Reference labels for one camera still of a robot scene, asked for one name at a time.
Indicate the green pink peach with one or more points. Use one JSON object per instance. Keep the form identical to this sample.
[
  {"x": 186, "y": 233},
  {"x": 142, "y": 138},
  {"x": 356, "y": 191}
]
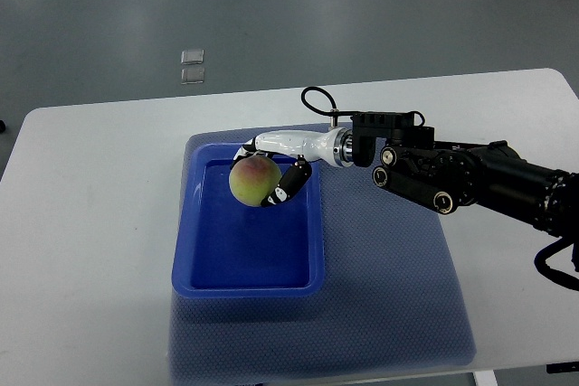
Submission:
[{"x": 253, "y": 179}]

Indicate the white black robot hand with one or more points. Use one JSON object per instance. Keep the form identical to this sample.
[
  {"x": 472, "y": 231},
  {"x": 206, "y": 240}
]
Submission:
[{"x": 293, "y": 151}]

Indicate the lower floor metal plate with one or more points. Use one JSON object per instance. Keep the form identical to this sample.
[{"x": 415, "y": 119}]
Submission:
[{"x": 192, "y": 75}]

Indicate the white table leg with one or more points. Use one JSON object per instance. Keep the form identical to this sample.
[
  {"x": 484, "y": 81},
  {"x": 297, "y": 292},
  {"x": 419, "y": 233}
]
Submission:
[{"x": 485, "y": 378}]

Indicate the upper floor metal plate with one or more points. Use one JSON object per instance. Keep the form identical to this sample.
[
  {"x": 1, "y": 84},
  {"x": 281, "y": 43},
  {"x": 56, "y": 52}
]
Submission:
[{"x": 192, "y": 56}]

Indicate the floor metal plate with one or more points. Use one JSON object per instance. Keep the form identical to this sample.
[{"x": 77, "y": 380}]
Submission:
[
  {"x": 192, "y": 56},
  {"x": 192, "y": 75}
]

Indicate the blue plastic tray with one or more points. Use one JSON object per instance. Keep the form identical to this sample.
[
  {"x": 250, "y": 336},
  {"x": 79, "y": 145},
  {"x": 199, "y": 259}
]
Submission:
[{"x": 225, "y": 249}]

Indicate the blue grey mesh mat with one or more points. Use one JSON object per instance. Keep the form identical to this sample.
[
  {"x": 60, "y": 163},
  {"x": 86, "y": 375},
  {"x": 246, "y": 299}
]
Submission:
[{"x": 390, "y": 299}]

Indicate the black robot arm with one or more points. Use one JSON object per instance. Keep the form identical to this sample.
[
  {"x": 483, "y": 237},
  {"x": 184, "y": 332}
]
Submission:
[{"x": 443, "y": 176}]

